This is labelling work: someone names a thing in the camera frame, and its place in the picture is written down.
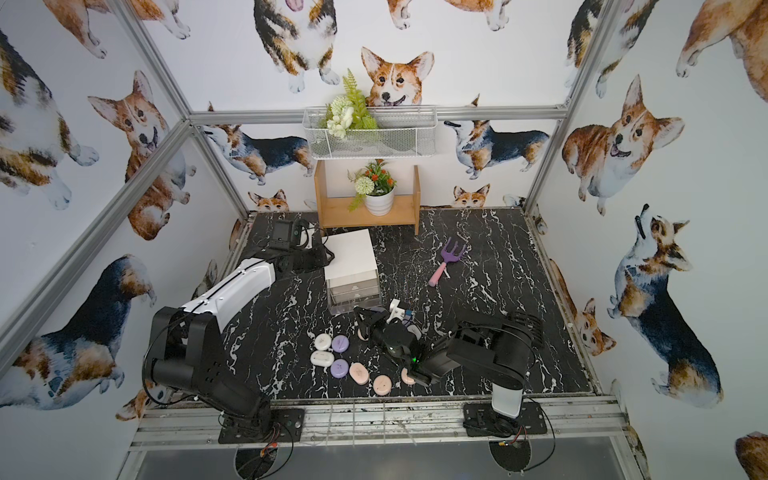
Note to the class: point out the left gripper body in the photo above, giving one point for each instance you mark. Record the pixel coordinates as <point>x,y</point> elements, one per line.
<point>313,257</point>

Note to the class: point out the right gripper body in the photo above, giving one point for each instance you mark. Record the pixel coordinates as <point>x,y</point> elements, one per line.
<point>374,324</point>

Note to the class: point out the white mini drawer cabinet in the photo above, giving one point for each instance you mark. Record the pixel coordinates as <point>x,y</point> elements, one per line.
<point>354,259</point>

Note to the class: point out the purple earphone case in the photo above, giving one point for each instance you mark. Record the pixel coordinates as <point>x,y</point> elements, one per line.
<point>340,344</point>
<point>339,368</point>

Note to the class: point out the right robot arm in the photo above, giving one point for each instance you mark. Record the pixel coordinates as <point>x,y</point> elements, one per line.
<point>494,347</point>

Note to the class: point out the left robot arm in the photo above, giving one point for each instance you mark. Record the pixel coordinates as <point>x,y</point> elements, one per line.
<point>186,350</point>

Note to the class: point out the pink earphone case right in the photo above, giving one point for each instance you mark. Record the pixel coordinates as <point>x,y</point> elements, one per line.
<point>406,378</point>

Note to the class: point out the pink earphone case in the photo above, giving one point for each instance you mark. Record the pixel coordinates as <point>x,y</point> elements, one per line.
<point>406,378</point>
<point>382,385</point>

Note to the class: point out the pink earphone case bottom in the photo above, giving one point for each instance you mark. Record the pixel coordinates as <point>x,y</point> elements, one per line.
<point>382,385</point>

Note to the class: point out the pink earphone case oval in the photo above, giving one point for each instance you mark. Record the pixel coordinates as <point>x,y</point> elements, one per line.
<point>359,373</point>

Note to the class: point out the white earphone case upper left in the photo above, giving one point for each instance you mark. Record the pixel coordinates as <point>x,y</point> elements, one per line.
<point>323,342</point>

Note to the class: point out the white earphone case oval left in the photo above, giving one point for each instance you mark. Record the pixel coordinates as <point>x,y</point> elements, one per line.
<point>322,358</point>

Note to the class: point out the purple pink toy rake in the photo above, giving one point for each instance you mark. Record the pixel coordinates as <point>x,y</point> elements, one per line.
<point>451,252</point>

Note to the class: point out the white potted plant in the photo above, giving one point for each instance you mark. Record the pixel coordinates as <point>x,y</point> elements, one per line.
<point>374,188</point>

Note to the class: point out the green white artificial flowers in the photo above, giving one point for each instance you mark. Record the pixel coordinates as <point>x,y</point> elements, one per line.
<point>348,112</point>

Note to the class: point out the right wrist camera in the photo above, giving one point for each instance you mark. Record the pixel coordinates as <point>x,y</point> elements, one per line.
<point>397,313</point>

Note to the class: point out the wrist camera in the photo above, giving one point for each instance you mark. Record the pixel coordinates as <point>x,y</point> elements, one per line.
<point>289,235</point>
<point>397,313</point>

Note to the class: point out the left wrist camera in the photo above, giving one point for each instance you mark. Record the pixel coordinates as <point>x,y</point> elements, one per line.
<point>289,235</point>

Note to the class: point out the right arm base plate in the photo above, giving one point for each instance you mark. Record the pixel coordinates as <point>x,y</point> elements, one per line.
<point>481,420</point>

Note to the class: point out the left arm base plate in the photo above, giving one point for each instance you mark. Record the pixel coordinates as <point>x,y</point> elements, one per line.
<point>279,425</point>

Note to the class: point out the white wire basket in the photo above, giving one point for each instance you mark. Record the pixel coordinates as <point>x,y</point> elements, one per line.
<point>401,132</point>

